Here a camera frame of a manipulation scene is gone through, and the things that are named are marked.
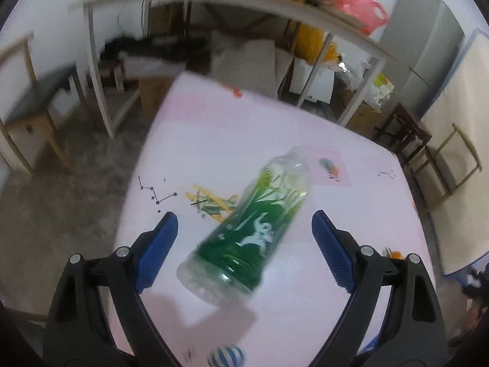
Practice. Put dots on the black cloth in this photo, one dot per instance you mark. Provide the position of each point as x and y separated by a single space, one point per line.
152 47

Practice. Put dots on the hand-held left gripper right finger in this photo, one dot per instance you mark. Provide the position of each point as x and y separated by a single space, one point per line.
332 252

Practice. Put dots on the white cabinet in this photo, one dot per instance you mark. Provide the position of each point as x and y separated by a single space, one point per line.
317 80

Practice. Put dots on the grey refrigerator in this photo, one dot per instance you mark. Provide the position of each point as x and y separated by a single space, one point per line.
424 46

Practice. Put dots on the cream mattress with blue edge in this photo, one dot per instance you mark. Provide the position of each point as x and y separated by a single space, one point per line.
466 122

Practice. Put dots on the wooden chair with dark seat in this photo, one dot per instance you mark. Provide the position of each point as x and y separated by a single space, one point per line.
443 172
34 95

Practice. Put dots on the green plastic bottle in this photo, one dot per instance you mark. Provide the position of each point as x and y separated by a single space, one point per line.
248 229

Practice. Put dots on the yellow plastic bag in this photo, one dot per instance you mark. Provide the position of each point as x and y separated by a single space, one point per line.
311 42

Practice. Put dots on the pink printed table cover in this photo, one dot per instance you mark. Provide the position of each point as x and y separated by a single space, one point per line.
229 133

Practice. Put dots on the dark wooden stool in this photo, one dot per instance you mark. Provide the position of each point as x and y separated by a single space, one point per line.
408 120

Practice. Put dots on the white sack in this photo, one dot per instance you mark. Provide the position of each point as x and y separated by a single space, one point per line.
248 61

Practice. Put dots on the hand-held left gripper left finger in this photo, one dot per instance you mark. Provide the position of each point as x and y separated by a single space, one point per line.
156 252

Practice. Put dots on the clear plastic bags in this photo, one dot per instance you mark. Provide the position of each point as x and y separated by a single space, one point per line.
363 80

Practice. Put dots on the red plastic bag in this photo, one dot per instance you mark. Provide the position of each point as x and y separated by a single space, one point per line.
359 11

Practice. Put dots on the small wooden stool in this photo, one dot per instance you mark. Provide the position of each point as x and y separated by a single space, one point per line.
114 74

